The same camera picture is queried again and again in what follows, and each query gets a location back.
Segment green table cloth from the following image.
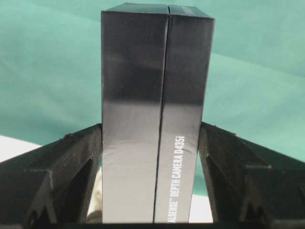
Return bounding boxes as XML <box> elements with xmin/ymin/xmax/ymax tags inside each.
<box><xmin>0</xmin><ymin>0</ymin><xmax>305</xmax><ymax>165</ymax></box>

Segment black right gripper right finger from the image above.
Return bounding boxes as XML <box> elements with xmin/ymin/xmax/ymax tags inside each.
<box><xmin>199</xmin><ymin>123</ymin><xmax>305</xmax><ymax>229</ymax></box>

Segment black RealSense box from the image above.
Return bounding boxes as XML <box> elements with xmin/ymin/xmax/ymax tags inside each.
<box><xmin>101</xmin><ymin>3</ymin><xmax>215</xmax><ymax>224</ymax></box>

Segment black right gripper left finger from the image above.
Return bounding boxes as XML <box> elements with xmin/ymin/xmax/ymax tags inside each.
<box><xmin>0</xmin><ymin>124</ymin><xmax>102</xmax><ymax>229</ymax></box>

